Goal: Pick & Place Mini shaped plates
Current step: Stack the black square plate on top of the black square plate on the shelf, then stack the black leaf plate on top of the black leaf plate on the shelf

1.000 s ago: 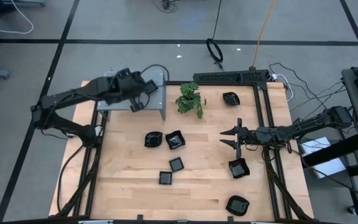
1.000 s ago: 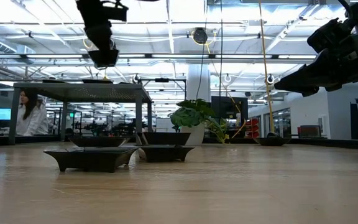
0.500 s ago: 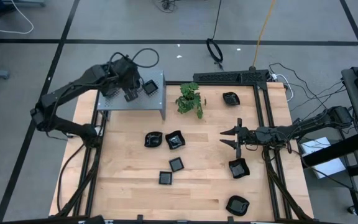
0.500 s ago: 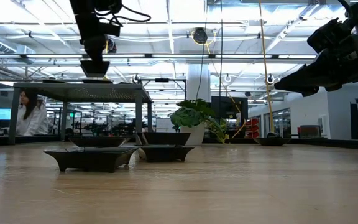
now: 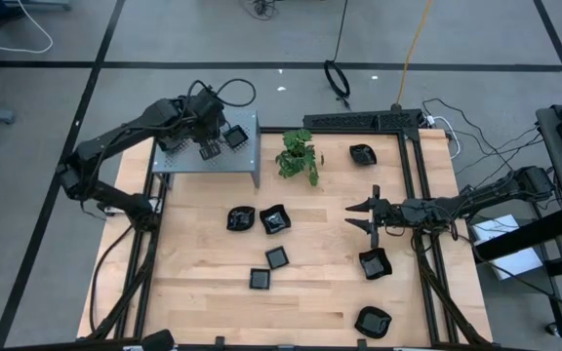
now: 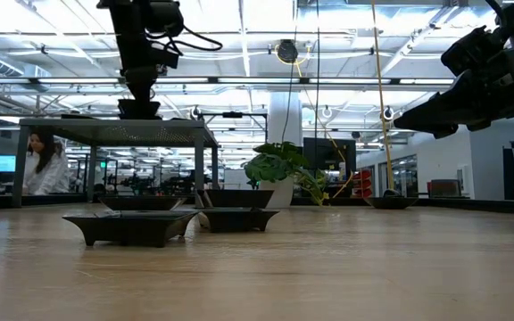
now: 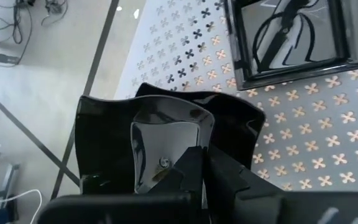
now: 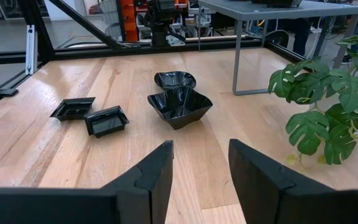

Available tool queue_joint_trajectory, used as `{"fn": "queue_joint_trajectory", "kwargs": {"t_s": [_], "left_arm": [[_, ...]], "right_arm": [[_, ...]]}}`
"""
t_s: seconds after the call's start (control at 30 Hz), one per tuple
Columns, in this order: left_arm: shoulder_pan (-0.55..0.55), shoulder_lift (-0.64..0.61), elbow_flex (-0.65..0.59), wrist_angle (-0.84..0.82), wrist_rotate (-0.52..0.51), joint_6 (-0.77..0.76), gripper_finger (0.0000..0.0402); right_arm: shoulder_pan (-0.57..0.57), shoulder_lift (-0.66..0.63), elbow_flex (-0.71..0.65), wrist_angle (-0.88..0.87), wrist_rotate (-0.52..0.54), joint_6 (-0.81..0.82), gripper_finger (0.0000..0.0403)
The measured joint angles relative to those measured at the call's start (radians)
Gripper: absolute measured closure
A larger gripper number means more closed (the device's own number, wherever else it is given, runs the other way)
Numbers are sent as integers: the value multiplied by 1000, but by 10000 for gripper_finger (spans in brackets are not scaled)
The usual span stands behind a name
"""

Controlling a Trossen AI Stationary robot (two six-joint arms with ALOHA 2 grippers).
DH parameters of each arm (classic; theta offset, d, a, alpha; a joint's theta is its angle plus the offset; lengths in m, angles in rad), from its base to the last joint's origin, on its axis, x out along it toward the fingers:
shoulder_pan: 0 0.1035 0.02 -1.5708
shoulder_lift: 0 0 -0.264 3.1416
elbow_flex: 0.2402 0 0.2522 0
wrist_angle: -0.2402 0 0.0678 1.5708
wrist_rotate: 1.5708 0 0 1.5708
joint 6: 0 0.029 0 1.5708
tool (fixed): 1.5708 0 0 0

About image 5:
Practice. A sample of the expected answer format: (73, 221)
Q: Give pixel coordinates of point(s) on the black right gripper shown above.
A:
(405, 214)

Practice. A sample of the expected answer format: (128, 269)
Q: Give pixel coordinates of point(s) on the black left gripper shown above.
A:
(205, 114)

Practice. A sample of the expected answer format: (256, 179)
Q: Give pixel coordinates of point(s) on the black oval mini plate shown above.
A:
(362, 155)
(373, 323)
(240, 218)

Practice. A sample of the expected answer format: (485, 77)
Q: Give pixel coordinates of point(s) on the black wavy square mini plate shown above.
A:
(275, 219)
(375, 264)

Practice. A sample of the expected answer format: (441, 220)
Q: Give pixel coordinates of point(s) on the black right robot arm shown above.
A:
(495, 195)

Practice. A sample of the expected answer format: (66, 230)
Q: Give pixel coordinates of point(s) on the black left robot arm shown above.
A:
(95, 145)

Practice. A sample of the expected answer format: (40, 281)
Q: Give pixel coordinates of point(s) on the grey perforated metal shelf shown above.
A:
(232, 163)

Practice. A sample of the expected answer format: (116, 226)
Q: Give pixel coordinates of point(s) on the green potted plant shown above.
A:
(296, 156)

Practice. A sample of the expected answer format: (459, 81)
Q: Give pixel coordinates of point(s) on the black perforated metal box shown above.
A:
(359, 120)

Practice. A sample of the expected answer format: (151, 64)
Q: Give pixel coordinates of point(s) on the white paper sheet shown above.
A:
(491, 229)

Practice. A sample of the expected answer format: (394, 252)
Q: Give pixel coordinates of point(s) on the white bar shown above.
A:
(413, 349)

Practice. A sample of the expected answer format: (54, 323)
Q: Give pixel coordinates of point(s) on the black desk crossbar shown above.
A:
(530, 236)

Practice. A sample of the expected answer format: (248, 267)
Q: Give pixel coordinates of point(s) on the black rounded object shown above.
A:
(158, 341)

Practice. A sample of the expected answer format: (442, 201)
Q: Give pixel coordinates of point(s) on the black caster wheel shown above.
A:
(553, 330)

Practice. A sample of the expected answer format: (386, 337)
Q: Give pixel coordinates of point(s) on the black aluminium table frame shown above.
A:
(330, 130)

